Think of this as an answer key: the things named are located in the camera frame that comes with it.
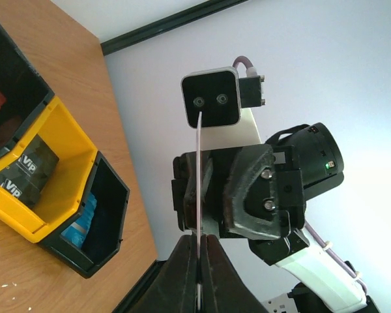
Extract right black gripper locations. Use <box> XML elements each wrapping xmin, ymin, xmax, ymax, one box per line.
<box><xmin>183</xmin><ymin>144</ymin><xmax>305</xmax><ymax>240</ymax></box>

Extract blue card stack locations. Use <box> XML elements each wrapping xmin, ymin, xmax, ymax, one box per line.
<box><xmin>61</xmin><ymin>193</ymin><xmax>97</xmax><ymax>248</ymax></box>

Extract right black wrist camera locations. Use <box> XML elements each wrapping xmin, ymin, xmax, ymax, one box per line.
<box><xmin>181</xmin><ymin>67</ymin><xmax>241</xmax><ymax>128</ymax></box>

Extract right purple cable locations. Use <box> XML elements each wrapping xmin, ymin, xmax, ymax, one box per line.
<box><xmin>231</xmin><ymin>55</ymin><xmax>369</xmax><ymax>294</ymax></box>

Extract yellow card bin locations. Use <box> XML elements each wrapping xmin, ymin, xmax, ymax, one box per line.
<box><xmin>0</xmin><ymin>97</ymin><xmax>98</xmax><ymax>243</ymax></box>

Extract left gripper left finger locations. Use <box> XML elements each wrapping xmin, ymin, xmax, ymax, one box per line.
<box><xmin>143</xmin><ymin>235</ymin><xmax>197</xmax><ymax>312</ymax></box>

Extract black bin with blue cards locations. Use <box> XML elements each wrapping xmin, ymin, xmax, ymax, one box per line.
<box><xmin>38</xmin><ymin>151</ymin><xmax>130</xmax><ymax>278</ymax></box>

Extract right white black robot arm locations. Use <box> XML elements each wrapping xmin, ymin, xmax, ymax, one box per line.
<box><xmin>171</xmin><ymin>123</ymin><xmax>379</xmax><ymax>312</ymax></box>

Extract red white card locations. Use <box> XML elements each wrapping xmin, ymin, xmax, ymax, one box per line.
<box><xmin>195</xmin><ymin>112</ymin><xmax>202</xmax><ymax>312</ymax></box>

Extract black aluminium frame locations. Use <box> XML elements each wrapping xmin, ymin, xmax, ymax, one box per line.
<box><xmin>100</xmin><ymin>0</ymin><xmax>246</xmax><ymax>56</ymax></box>

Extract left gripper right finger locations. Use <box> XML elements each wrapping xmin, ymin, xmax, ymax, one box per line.
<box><xmin>201</xmin><ymin>235</ymin><xmax>267</xmax><ymax>313</ymax></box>

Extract black bin with red cards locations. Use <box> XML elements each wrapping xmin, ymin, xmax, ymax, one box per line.
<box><xmin>0</xmin><ymin>24</ymin><xmax>55</xmax><ymax>158</ymax></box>

